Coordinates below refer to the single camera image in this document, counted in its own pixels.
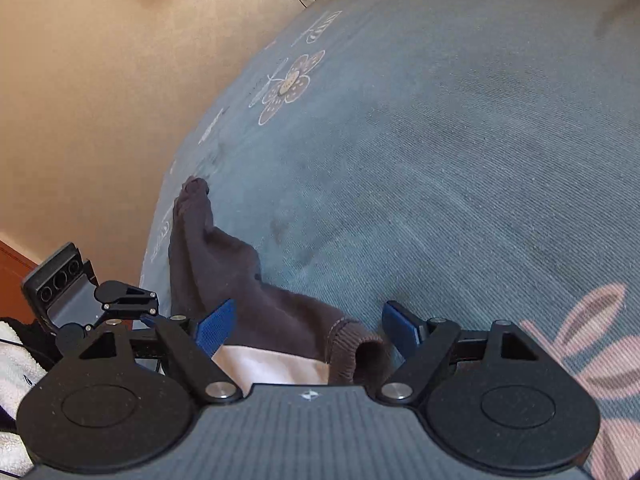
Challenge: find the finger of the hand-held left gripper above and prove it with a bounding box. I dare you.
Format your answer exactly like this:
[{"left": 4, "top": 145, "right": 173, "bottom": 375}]
[
  {"left": 54, "top": 322, "right": 101, "bottom": 358},
  {"left": 94, "top": 280, "right": 161, "bottom": 329}
]

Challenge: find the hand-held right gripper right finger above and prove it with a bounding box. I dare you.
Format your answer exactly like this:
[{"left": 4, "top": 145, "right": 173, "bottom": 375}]
[{"left": 375, "top": 301, "right": 541, "bottom": 405}]

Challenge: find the person's white fleece top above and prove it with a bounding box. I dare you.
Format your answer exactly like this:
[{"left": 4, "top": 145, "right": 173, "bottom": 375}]
[{"left": 0, "top": 317, "right": 60, "bottom": 478}]

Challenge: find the cream and black raglan sweatshirt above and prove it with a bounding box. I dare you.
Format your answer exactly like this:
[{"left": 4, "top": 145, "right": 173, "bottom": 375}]
[{"left": 169, "top": 176, "right": 398, "bottom": 396}]

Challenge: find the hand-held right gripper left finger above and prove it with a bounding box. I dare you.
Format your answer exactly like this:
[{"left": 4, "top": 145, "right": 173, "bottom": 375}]
[{"left": 79, "top": 299, "right": 240, "bottom": 406}]

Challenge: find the bed with blue floral sheet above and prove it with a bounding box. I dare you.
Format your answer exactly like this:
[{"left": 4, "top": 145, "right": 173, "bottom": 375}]
[{"left": 140, "top": 0, "right": 640, "bottom": 480}]

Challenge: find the brown wooden furniture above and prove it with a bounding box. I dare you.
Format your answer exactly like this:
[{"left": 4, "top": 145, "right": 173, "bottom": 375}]
[{"left": 0, "top": 240, "right": 41, "bottom": 322}]

